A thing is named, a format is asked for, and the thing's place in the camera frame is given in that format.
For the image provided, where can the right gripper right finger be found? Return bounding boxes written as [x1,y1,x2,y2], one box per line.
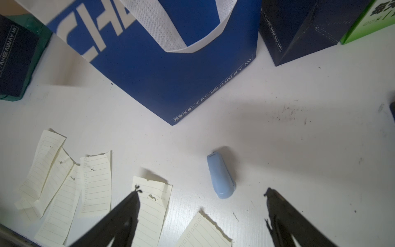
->
[264,188,336,247]

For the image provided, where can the green plastic tool case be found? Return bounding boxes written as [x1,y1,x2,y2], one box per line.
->
[1,14,52,101]

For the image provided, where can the blue takeaway bag white handles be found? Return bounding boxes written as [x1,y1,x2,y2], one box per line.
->
[20,1,261,125]

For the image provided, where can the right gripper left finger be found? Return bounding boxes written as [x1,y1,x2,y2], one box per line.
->
[72,190,141,247]

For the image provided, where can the dark navy bag right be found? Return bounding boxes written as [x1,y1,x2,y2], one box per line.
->
[259,0,370,66]

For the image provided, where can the white green bag right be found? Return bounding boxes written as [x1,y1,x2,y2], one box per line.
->
[340,0,395,45]

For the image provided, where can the light blue stapler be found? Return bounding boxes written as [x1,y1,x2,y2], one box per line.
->
[207,152,236,199]

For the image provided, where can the small dark navy bag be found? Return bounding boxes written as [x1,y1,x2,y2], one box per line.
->
[1,15,39,101]

